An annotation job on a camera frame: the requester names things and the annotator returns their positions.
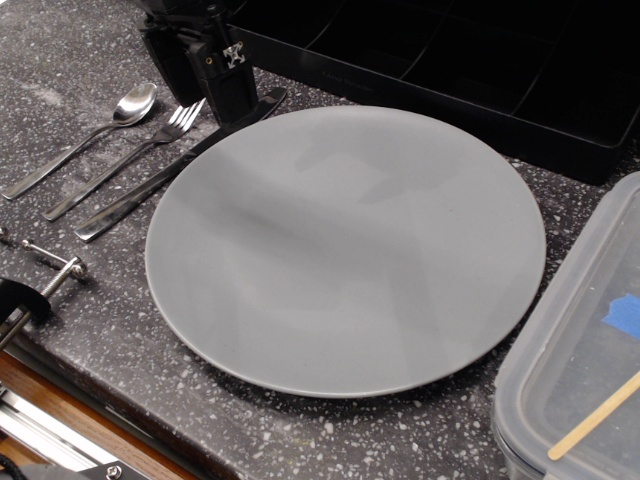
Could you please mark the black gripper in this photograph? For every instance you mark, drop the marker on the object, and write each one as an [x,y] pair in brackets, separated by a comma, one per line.
[222,67]

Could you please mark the silver spoon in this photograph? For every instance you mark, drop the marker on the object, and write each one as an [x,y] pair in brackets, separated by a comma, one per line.
[130,109]

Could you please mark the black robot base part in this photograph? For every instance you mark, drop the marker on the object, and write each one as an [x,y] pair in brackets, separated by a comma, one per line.
[10,470]

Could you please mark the grey round plate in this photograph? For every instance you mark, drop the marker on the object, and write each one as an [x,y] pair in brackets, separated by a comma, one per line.
[345,252]

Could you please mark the silver fork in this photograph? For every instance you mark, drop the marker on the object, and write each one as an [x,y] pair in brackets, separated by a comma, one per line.
[179,123]

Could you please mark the silver table knife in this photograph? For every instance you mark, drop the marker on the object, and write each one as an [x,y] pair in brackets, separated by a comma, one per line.
[117,210]

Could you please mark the metal screw clamp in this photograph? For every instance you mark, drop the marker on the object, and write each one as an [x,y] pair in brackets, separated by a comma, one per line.
[21,303]

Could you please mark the black compartment tray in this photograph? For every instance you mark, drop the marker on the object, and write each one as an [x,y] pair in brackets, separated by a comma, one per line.
[553,83]

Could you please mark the blue tape piece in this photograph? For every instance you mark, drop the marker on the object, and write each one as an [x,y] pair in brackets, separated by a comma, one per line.
[624,315]

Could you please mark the clear plastic lidded container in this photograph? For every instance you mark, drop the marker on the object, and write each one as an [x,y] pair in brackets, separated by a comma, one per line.
[566,361]

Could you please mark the wooden stick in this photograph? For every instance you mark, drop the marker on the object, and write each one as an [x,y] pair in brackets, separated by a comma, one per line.
[594,419]

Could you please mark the aluminium rail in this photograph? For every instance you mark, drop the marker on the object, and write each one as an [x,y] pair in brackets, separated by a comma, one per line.
[63,452]

